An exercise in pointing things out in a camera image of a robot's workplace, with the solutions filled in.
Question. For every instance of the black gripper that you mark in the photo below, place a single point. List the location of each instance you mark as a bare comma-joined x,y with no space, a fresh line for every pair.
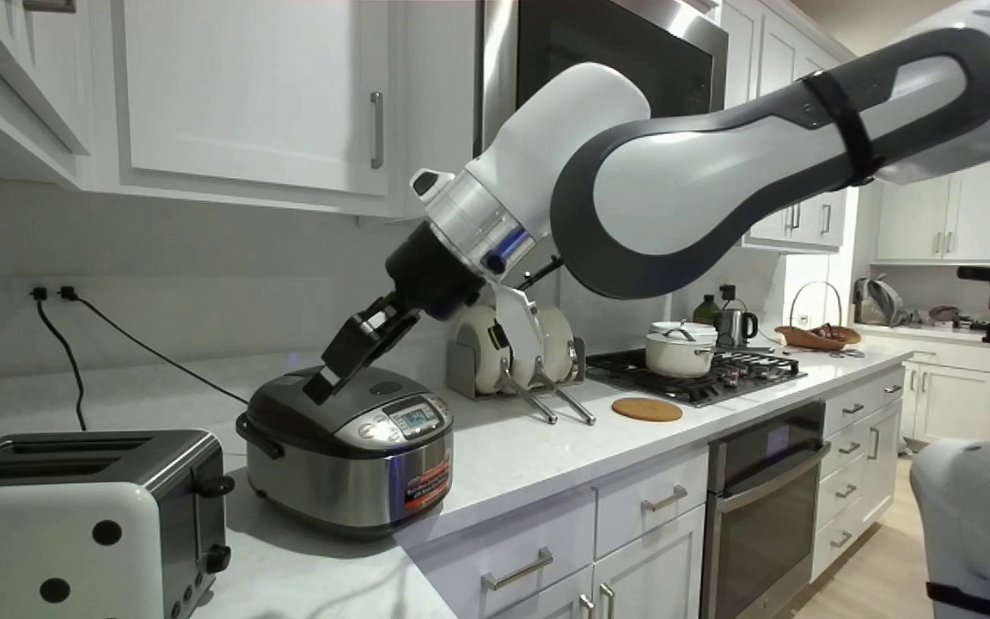
432,275

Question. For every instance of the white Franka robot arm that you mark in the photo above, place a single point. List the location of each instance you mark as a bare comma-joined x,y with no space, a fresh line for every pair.
688,195

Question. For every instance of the black toaster dial knob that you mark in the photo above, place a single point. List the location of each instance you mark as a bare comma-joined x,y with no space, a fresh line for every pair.
217,557

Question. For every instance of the white toaster with black dots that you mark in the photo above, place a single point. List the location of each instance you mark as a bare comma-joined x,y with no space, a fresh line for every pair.
15,550

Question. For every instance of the stainless rice cooker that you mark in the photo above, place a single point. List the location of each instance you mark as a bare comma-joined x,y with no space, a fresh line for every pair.
325,482

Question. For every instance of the cream frying pan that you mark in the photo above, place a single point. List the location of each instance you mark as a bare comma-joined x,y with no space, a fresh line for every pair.
518,344

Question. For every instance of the cream deep sauce pan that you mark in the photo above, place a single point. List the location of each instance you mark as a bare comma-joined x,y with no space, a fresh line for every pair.
557,344

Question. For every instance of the white drawer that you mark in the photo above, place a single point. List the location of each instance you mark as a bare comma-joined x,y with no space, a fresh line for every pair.
620,504
462,562

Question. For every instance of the round cork trivet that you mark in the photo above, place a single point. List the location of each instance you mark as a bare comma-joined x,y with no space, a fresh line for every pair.
647,409

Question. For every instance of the white lidded pot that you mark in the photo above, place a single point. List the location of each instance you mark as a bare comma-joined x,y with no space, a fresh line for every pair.
681,350

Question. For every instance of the green bottle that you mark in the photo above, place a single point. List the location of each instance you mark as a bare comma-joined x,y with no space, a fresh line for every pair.
707,309

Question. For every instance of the dark steel kettle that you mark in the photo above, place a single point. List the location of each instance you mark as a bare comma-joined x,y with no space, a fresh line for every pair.
733,328

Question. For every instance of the stainless steel microwave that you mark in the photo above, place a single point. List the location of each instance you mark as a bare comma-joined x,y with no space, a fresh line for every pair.
585,35

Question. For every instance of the black gas cooktop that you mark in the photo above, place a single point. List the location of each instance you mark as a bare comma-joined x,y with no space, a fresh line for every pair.
770,369

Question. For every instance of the stainless steel oven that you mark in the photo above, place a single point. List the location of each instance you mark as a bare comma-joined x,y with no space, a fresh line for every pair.
759,536

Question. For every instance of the white upper cabinets beside microwave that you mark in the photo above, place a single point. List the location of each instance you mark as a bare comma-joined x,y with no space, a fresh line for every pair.
798,223

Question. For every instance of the white base cabinet with drawers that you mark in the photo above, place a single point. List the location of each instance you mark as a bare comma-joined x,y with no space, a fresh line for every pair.
845,457

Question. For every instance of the chrome kitchen faucet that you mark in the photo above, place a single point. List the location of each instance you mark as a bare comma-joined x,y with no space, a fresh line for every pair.
878,300

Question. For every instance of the distant white lower cabinets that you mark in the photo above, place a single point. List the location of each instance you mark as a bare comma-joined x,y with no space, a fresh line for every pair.
954,401

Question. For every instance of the distant white cabinets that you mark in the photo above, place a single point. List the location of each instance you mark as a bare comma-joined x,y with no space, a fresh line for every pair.
954,401
954,223

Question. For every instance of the distant white upper cabinets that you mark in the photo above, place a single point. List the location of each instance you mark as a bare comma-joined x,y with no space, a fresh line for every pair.
954,223

